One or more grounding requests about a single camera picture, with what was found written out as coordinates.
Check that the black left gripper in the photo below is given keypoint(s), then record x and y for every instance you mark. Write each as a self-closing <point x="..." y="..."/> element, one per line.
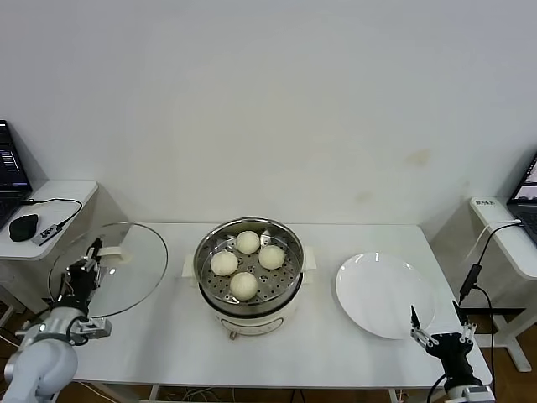
<point x="77" y="285"/>

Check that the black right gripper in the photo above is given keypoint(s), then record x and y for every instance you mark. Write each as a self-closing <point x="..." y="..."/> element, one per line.
<point x="451" y="346"/>

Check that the round glass pot lid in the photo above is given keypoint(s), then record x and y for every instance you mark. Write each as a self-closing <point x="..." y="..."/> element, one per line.
<point x="134" y="260"/>

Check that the white steamed baozi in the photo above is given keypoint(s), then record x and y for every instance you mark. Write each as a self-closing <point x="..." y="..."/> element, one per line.
<point x="247" y="242"/>
<point x="243" y="286"/>
<point x="223" y="263"/>
<point x="272" y="257"/>

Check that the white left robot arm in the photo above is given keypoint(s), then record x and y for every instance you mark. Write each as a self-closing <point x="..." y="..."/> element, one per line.
<point x="38" y="369"/>

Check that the stainless steel steamer basket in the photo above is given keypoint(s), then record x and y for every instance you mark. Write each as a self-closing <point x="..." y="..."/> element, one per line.
<point x="277" y="285"/>

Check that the grey usb hub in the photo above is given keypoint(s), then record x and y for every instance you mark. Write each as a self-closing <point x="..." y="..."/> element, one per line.
<point x="45" y="235"/>

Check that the white round plate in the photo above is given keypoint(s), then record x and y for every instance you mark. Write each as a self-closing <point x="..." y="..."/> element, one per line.
<point x="377" y="294"/>

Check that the white side desk with mouse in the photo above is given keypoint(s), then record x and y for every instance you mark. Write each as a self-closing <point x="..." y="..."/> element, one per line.
<point x="71" y="189"/>

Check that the black computer mouse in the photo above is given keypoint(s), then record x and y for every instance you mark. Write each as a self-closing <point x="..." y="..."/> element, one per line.
<point x="23" y="228"/>

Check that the white side desk with label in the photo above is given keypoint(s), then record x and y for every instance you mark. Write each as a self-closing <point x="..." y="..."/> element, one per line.
<point x="516" y="256"/>

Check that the black laptop with dark screen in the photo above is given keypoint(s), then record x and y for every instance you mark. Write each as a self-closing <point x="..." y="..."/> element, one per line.
<point x="8" y="159"/>

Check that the black laptop with bright windows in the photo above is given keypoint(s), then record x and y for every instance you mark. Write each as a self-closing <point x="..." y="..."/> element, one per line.
<point x="524" y="210"/>

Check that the white electric cooker base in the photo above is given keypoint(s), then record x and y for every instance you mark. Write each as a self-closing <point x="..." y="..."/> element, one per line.
<point x="251" y="324"/>

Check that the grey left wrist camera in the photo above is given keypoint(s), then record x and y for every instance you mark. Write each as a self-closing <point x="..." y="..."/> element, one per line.
<point x="95" y="326"/>

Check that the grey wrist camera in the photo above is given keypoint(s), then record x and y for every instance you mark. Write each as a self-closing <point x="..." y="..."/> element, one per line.
<point x="478" y="394"/>
<point x="95" y="326"/>

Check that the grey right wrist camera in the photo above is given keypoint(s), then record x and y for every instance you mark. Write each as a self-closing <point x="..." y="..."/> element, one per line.
<point x="478" y="394"/>

